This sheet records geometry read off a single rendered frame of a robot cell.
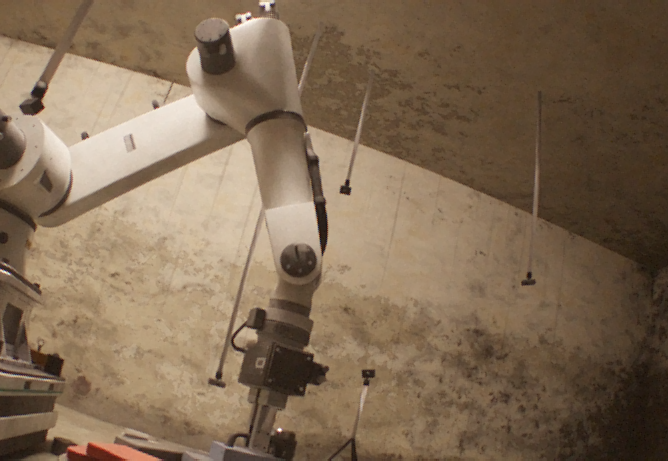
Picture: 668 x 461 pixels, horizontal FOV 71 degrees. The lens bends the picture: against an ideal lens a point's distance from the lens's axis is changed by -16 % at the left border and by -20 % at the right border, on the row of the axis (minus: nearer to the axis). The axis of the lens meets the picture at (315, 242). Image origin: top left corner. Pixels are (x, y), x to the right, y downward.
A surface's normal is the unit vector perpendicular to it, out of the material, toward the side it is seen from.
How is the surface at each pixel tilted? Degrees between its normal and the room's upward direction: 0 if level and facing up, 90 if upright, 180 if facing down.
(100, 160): 90
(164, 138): 90
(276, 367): 90
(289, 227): 90
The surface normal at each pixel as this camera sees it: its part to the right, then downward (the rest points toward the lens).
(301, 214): -0.01, -0.33
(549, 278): 0.28, -0.26
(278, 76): 0.49, -0.17
